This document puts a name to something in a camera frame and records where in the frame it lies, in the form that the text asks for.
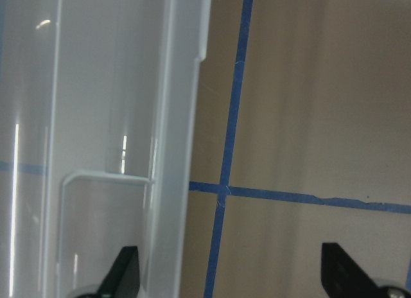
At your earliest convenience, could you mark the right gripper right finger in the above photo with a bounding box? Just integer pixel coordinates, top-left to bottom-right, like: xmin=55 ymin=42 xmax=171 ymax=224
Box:
xmin=321 ymin=243 xmax=382 ymax=297

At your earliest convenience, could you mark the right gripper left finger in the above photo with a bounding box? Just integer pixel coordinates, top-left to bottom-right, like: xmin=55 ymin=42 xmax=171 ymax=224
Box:
xmin=96 ymin=246 xmax=140 ymax=298

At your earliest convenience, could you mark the clear plastic box lid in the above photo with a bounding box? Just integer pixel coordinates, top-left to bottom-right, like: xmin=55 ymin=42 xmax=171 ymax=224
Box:
xmin=1 ymin=0 xmax=211 ymax=297

